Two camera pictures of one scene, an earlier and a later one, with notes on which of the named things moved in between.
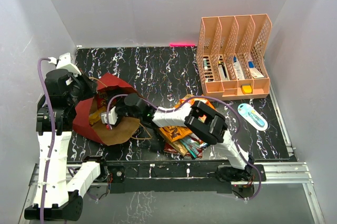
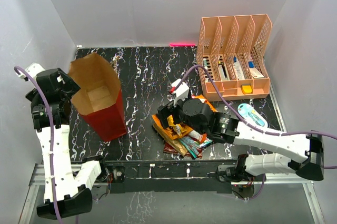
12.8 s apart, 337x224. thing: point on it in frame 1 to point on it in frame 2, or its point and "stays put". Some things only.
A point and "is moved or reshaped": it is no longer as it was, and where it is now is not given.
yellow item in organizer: (247, 89) stays put
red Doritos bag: (168, 148) stays put
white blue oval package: (253, 116) stays put
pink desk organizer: (230, 57) stays put
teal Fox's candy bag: (194, 145) stays put
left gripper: (91, 85) to (70, 88)
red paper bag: (87, 120) is moved or reshaped
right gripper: (120, 116) to (164, 111)
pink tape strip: (174, 44) stays put
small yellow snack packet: (96, 116) to (177, 127)
